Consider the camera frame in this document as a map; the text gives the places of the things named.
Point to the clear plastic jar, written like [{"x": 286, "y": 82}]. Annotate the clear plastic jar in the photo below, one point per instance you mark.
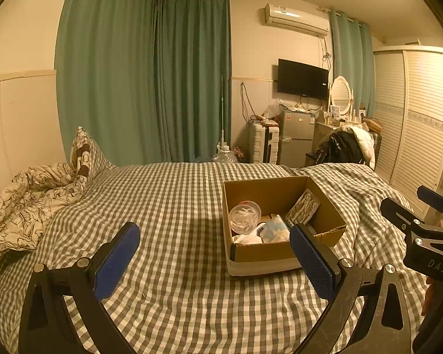
[{"x": 244, "y": 217}]

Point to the white dressing table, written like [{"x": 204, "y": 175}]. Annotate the white dressing table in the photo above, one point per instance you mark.
[{"x": 323, "y": 129}]

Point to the checked pillow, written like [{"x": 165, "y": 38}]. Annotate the checked pillow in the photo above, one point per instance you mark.
[{"x": 85, "y": 151}]

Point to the floral bag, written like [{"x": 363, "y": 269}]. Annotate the floral bag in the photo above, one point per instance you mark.
[{"x": 240, "y": 153}]

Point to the clear water jug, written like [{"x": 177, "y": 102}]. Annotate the clear water jug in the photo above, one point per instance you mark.
[{"x": 224, "y": 155}]

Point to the black wall television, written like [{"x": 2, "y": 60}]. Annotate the black wall television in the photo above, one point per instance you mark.
[{"x": 302, "y": 79}]

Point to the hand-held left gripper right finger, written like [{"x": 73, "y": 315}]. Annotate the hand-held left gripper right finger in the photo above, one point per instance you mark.
[{"x": 313, "y": 261}]

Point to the white air conditioner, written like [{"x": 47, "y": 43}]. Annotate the white air conditioner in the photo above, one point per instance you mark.
[{"x": 295, "y": 18}]

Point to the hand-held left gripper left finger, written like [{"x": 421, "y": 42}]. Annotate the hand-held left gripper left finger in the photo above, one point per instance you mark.
[{"x": 116, "y": 258}]

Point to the white suitcase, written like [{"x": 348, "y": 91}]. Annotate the white suitcase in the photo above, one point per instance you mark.
[{"x": 264, "y": 142}]

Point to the grey fridge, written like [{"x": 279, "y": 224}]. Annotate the grey fridge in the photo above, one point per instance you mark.
[{"x": 295, "y": 136}]

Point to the white jacket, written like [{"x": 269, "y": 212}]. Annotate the white jacket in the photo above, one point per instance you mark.
[{"x": 365, "y": 142}]

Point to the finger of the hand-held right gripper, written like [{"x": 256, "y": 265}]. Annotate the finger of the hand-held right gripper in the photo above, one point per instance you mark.
[
  {"x": 433, "y": 197},
  {"x": 397, "y": 211}
]

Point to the narrow green curtain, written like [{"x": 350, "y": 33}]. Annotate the narrow green curtain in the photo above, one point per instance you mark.
[{"x": 350, "y": 66}]

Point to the white oval mirror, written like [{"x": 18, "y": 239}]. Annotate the white oval mirror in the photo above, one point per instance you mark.
[{"x": 341, "y": 94}]

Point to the floral patterned blanket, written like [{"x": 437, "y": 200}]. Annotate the floral patterned blanket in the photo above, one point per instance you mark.
[{"x": 29, "y": 199}]

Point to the clear plastic bag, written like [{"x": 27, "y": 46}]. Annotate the clear plastic bag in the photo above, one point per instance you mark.
[{"x": 273, "y": 110}]

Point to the brown cardboard box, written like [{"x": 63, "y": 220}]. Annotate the brown cardboard box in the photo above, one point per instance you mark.
[{"x": 258, "y": 261}]

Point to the blue white packet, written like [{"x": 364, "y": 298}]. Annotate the blue white packet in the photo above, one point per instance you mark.
[{"x": 277, "y": 230}]

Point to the white louvred wardrobe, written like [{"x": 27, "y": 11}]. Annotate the white louvred wardrobe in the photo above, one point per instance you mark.
[{"x": 409, "y": 118}]

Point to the wide green curtain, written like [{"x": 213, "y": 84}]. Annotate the wide green curtain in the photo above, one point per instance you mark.
[{"x": 133, "y": 73}]

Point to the clear plastic packet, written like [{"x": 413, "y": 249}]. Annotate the clear plastic packet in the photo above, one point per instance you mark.
[{"x": 303, "y": 205}]

